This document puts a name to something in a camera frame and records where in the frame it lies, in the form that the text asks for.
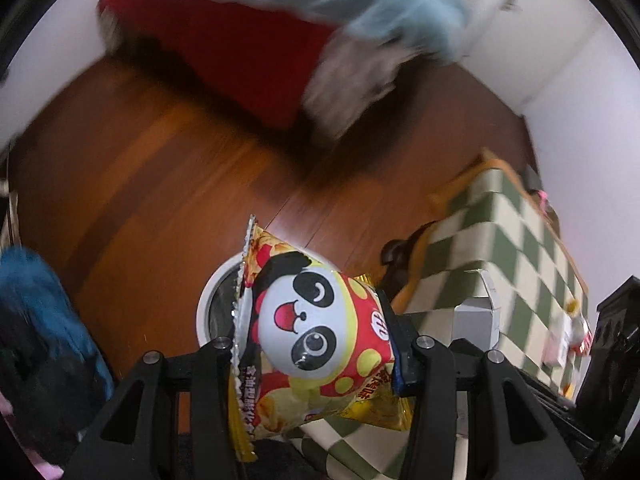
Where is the white round waste bin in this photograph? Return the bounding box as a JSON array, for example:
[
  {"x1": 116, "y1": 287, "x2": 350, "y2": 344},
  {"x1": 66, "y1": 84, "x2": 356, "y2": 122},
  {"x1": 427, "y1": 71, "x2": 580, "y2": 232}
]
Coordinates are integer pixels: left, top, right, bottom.
[{"x1": 196, "y1": 254, "x2": 253, "y2": 352}]

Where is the white cardboard box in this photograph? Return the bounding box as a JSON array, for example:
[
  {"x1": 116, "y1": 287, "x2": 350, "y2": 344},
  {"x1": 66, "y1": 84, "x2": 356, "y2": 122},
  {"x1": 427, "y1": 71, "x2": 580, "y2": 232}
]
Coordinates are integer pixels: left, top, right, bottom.
[{"x1": 451, "y1": 267, "x2": 504, "y2": 352}]

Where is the black object under table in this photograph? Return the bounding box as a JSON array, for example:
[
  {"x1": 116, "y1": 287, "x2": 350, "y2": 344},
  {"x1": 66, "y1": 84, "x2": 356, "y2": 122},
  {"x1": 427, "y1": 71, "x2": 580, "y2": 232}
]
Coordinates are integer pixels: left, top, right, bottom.
[{"x1": 381, "y1": 221, "x2": 437, "y2": 295}]

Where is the white patterned bed skirt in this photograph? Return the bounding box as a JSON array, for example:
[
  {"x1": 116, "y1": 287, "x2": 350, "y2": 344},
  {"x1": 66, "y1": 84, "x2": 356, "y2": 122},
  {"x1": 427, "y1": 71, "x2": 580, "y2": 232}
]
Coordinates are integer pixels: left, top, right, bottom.
[{"x1": 301, "y1": 42, "x2": 402, "y2": 142}]

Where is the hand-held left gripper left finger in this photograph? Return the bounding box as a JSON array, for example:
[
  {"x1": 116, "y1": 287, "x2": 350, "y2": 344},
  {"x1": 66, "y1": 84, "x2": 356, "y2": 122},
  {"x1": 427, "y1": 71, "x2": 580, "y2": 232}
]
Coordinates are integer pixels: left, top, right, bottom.
[{"x1": 62, "y1": 337, "x2": 247, "y2": 480}]

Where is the pink cloth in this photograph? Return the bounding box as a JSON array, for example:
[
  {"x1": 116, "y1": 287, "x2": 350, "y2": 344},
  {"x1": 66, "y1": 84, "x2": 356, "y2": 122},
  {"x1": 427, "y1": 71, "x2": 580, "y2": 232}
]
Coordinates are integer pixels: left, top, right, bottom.
[{"x1": 0, "y1": 394, "x2": 67, "y2": 480}]

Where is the bed with red sheet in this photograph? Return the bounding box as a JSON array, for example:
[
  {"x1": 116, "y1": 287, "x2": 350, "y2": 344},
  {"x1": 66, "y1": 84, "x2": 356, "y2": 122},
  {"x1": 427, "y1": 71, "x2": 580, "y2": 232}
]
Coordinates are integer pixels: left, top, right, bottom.
[{"x1": 96, "y1": 0, "x2": 333, "y2": 132}]

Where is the blue fuzzy cloth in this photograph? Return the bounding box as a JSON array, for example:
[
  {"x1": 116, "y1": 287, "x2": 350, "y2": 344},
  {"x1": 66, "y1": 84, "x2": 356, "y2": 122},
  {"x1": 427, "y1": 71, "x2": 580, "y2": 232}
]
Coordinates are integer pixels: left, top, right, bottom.
[{"x1": 0, "y1": 246, "x2": 117, "y2": 402}]

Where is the white and red packet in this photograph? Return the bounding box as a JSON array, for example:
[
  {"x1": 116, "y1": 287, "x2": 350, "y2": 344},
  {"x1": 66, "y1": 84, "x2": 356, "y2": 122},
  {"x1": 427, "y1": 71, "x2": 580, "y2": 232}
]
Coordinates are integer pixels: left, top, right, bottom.
[{"x1": 541, "y1": 298, "x2": 594, "y2": 397}]

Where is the panda print snack packet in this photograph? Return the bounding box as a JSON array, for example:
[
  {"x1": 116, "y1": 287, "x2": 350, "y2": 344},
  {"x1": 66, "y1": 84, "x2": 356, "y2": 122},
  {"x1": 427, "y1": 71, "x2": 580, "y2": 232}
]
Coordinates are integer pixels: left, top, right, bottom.
[{"x1": 227, "y1": 214, "x2": 416, "y2": 464}]

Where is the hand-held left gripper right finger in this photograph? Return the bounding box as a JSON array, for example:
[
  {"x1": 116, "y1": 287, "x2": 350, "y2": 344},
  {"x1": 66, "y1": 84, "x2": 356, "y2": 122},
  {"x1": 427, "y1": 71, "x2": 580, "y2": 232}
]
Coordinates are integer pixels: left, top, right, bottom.
[{"x1": 376, "y1": 287, "x2": 586, "y2": 480}]

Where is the green checkered tablecloth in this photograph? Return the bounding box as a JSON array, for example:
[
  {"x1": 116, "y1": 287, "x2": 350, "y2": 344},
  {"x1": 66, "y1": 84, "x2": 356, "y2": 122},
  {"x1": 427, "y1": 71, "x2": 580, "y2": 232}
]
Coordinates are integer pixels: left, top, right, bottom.
[{"x1": 299, "y1": 147, "x2": 592, "y2": 480}]

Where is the dark cloth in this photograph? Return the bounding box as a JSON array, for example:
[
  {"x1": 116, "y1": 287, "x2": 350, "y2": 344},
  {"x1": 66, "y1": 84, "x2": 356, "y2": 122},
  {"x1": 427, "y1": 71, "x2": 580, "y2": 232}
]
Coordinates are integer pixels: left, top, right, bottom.
[{"x1": 0, "y1": 305, "x2": 113, "y2": 463}]

